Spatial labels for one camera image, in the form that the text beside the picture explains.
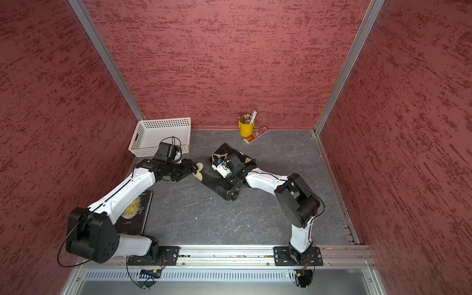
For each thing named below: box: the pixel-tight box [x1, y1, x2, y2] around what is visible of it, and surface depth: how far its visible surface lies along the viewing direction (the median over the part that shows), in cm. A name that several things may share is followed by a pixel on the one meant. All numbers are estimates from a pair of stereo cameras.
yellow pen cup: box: [237, 121, 256, 138], surface depth 119 cm
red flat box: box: [243, 125, 270, 145], surface depth 120 cm
